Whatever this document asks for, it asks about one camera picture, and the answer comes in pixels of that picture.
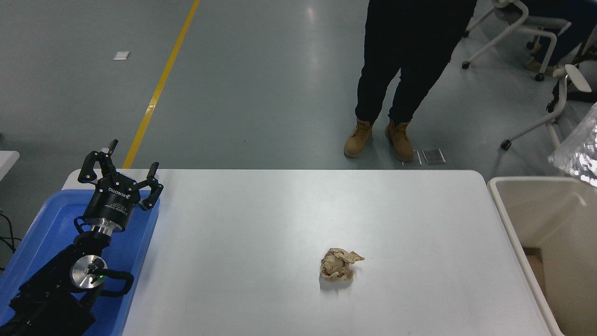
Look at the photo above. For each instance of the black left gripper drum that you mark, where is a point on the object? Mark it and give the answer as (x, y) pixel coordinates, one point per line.
(112, 203)

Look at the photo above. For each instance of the small white table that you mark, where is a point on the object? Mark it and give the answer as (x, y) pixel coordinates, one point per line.
(7, 163)

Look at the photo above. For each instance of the metal floor plate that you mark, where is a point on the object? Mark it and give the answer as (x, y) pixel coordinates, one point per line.
(415, 161)
(433, 157)

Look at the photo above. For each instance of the white paper square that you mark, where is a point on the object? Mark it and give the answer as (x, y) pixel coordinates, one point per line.
(121, 55)

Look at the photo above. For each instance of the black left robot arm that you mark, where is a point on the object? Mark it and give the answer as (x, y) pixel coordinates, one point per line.
(51, 294)

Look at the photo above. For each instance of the large pale plastic bin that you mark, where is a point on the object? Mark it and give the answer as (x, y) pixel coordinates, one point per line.
(550, 219)

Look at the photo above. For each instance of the crumpled tan paper ball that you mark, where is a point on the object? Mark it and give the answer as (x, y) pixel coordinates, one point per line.
(336, 266)

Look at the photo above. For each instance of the standing person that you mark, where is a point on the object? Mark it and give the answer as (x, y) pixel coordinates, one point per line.
(406, 56)

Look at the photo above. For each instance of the silver foil plate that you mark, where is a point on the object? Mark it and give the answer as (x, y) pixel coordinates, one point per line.
(580, 149)

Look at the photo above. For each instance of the yellow floor tape line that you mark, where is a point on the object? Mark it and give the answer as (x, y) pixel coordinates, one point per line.
(161, 84)

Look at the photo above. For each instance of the seated person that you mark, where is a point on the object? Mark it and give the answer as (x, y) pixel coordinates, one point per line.
(566, 35)

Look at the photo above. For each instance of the blue plastic tray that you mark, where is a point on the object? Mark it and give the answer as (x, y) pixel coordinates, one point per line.
(56, 219)

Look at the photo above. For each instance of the white wheeled chair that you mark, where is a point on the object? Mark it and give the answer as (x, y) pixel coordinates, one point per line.
(531, 126)
(513, 23)

